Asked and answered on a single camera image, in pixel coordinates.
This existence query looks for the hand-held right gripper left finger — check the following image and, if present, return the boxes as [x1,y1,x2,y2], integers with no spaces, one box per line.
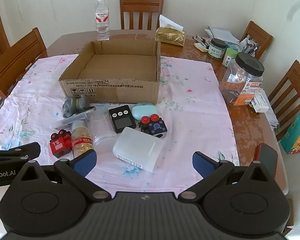
[14,149,109,202]

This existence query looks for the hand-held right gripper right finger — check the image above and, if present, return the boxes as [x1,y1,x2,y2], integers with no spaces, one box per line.
[178,151,278,202]

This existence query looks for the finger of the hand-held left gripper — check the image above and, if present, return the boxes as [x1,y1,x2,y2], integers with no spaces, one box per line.
[0,142,41,164]

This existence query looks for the yellow capsule pill bottle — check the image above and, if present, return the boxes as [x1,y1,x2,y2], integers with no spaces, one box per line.
[70,120,94,159]

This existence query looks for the red toy truck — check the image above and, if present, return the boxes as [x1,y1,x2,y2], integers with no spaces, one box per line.
[49,129,72,158]

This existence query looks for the clear plastic jar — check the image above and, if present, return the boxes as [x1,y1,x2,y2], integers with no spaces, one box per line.
[89,106,117,154]

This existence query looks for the white translucent plastic box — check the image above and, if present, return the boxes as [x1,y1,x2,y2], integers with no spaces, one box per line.
[112,127,164,173]

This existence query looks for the cardboard box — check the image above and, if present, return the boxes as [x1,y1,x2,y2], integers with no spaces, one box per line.
[58,40,161,105]

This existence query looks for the clear blister package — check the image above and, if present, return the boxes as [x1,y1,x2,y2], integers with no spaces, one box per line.
[57,106,97,128]

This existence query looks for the black digital timer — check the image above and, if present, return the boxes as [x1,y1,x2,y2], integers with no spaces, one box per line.
[108,105,137,133]

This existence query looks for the black cube toy red buttons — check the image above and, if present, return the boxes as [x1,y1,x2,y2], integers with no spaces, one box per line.
[138,114,168,139]

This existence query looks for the grey toy figure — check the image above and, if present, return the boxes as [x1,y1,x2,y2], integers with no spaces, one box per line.
[62,94,91,117]

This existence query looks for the pink floral cloth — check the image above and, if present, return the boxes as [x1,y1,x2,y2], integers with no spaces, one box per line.
[0,54,240,193]

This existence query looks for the red smartphone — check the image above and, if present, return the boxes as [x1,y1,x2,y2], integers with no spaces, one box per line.
[254,142,278,180]

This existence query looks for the light blue oval case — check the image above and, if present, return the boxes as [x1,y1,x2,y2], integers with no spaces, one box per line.
[132,102,159,121]

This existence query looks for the white leaflets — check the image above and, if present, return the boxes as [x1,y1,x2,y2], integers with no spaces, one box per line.
[264,110,280,132]

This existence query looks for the wooden chair curved backrest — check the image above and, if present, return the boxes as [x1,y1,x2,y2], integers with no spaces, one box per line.
[0,27,48,98]

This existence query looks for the white medicine box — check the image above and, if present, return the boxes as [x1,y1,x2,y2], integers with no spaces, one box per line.
[250,89,270,113]

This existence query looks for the large clear jar black lid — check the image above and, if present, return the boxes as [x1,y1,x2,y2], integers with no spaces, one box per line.
[219,52,265,106]

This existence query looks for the teal printed carton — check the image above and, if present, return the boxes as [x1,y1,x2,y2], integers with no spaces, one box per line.
[280,107,300,155]

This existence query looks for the small green-cap bottle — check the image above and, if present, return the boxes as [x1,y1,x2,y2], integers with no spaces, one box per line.
[222,48,238,67]

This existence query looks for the yellow sticky notes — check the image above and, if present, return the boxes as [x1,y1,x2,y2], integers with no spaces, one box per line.
[194,42,209,53]

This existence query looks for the glass jar dark lid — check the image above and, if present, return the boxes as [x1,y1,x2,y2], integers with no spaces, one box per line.
[208,38,227,60]

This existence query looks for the wooden slat-back chair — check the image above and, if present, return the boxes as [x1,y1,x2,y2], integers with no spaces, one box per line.
[267,60,300,140]
[241,21,274,60]
[119,0,164,30]

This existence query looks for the row of black pens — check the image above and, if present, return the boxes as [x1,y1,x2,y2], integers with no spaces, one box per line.
[192,35,211,46]

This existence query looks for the pile of assorted stationery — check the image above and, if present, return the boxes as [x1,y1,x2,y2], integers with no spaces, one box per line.
[240,38,259,56]

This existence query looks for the stack of white papers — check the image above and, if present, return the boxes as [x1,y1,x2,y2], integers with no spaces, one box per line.
[205,26,240,46]

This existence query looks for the gold tissue pack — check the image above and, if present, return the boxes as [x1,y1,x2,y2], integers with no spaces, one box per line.
[156,14,186,47]

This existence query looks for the clear water bottle red label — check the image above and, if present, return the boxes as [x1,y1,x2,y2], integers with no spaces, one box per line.
[94,0,110,41]

